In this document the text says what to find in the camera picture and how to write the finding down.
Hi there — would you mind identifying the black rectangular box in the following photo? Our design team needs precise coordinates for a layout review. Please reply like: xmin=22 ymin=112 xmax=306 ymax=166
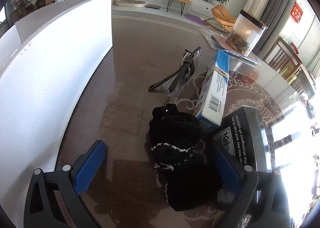
xmin=213 ymin=106 xmax=272 ymax=173

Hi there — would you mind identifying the black velvet pouch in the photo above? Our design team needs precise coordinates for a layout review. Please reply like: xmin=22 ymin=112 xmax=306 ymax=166
xmin=146 ymin=104 xmax=222 ymax=212

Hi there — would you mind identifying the blue white medicine box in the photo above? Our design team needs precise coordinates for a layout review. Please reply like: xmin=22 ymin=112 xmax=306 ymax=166
xmin=193 ymin=49 xmax=229 ymax=132

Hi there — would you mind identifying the wooden dining chair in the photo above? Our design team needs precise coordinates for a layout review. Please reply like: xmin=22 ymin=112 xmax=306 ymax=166
xmin=263 ymin=37 xmax=316 ymax=98

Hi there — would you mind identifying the white cardboard box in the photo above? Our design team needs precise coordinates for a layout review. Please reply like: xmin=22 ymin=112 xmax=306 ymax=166
xmin=1 ymin=0 xmax=113 ymax=227

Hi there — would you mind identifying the clear plastic jar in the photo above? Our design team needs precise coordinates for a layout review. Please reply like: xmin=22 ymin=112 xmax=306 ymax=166
xmin=226 ymin=10 xmax=268 ymax=56

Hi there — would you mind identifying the orange rocking chair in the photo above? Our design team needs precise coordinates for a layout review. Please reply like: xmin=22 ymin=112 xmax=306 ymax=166
xmin=204 ymin=4 xmax=237 ymax=33

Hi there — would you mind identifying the purple floor mat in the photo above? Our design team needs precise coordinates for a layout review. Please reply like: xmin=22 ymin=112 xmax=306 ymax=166
xmin=184 ymin=14 xmax=208 ymax=26

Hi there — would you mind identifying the wooden bench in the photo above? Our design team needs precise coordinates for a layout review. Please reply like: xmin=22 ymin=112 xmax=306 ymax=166
xmin=166 ymin=0 xmax=192 ymax=15

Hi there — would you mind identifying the round beige floor cushion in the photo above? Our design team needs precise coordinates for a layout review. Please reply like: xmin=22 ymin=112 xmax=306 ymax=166
xmin=114 ymin=0 xmax=146 ymax=8

